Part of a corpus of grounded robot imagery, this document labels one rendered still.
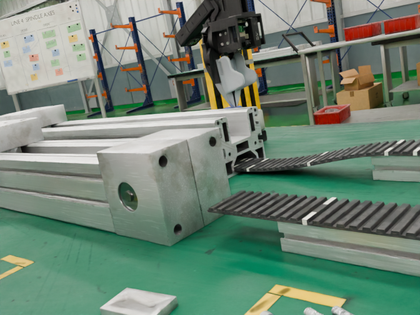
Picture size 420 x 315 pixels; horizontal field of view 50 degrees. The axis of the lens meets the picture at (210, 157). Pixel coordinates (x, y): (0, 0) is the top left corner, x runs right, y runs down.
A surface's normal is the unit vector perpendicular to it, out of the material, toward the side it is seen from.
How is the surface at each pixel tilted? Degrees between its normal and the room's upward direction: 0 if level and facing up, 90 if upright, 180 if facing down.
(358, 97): 89
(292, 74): 90
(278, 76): 90
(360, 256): 90
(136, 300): 0
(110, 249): 0
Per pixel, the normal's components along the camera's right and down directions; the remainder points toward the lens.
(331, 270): -0.18, -0.96
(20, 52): -0.33, 0.27
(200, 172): 0.73, 0.01
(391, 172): -0.66, 0.29
